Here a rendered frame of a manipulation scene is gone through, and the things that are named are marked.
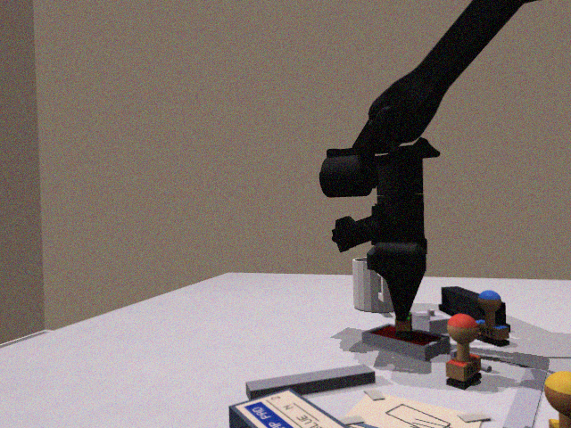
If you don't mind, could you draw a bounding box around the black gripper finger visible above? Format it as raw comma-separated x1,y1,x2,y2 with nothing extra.
374,270,425,322

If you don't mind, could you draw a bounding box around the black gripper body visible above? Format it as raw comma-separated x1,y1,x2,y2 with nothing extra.
367,194,427,271

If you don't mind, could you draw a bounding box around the white mug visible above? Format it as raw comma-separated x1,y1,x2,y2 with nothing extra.
352,258,394,312

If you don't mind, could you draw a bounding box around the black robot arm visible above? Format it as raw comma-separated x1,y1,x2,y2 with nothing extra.
319,0,537,252

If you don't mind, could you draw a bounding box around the red-handled rubber stamp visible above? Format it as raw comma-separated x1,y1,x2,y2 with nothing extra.
446,313,482,390

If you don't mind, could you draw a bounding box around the wooden rubber stamp with green knob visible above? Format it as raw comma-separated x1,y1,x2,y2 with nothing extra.
394,312,412,338

